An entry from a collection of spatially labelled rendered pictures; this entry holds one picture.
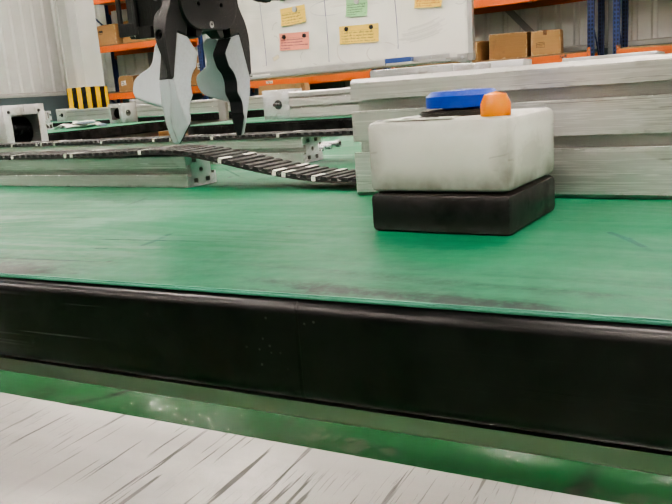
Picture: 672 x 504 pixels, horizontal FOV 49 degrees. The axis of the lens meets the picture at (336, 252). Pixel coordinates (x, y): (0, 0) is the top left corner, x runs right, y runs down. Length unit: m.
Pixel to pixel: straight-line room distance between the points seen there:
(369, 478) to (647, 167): 0.91
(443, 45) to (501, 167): 3.20
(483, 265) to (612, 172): 0.18
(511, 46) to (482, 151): 10.03
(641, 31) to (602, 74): 10.60
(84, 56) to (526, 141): 8.39
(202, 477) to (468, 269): 1.08
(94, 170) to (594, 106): 0.51
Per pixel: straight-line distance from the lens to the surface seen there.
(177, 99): 0.65
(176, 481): 1.36
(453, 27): 3.55
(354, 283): 0.30
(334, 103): 2.36
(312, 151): 0.86
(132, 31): 0.71
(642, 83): 0.49
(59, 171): 0.84
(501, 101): 0.38
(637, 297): 0.28
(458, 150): 0.38
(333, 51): 3.79
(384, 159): 0.40
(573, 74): 0.48
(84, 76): 8.68
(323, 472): 1.32
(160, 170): 0.73
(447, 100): 0.40
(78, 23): 8.73
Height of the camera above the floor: 0.86
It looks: 12 degrees down
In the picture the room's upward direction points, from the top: 4 degrees counter-clockwise
